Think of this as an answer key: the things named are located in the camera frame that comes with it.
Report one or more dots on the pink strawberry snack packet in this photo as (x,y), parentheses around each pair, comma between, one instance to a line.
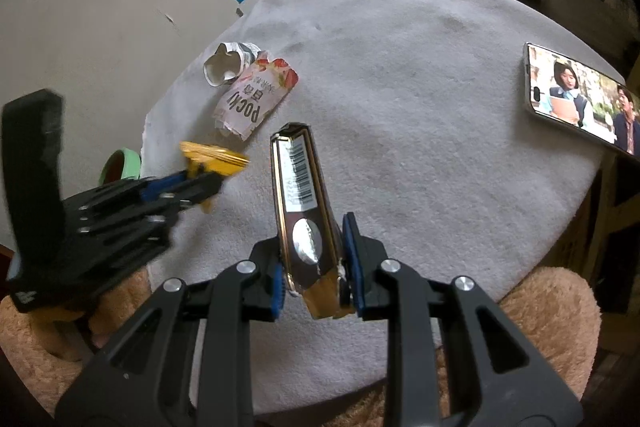
(250,107)

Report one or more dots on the yellow candy wrapper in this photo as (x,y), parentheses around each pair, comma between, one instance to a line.
(215,157)

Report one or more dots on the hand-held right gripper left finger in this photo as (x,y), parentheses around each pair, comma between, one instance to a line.
(275,287)

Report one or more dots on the beige plush cushion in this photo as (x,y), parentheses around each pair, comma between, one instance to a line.
(545,332)

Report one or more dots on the smartphone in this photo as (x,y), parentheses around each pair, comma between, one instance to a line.
(575,97)

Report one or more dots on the red bin with green rim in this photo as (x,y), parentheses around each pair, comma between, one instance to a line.
(120,155)

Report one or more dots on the brown gold box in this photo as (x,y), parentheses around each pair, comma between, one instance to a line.
(300,187)

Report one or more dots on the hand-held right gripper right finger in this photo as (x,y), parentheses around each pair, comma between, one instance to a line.
(350,257)

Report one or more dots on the crumpled silver wrapper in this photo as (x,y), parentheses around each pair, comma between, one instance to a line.
(225,67)

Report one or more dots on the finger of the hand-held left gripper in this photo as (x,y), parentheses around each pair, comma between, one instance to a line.
(160,188)
(130,237)

